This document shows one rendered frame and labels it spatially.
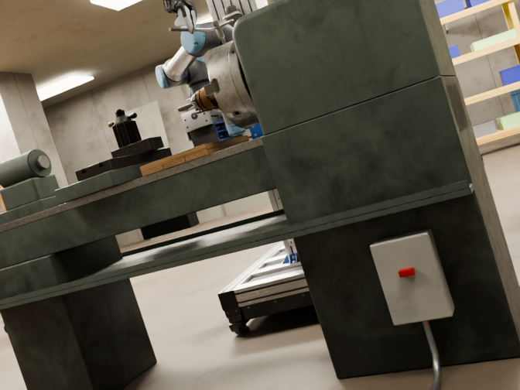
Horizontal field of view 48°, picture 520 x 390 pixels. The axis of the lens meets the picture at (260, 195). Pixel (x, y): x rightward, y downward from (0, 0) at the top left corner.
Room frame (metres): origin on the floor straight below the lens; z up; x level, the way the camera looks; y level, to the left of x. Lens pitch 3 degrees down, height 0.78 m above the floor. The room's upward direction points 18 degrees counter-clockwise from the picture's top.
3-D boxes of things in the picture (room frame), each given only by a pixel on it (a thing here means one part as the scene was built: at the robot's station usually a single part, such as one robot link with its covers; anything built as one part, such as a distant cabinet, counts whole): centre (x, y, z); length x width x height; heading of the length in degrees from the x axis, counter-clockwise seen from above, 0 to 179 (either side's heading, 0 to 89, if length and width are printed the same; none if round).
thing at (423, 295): (1.60, -0.29, 0.22); 0.42 x 0.18 x 0.44; 154
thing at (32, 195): (2.72, 1.01, 1.01); 0.30 x 0.20 x 0.29; 64
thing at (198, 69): (2.99, 0.13, 1.33); 0.13 x 0.12 x 0.14; 119
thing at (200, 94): (2.25, 0.07, 1.08); 0.09 x 0.09 x 0.09; 64
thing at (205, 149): (2.31, 0.19, 0.89); 0.36 x 0.30 x 0.04; 154
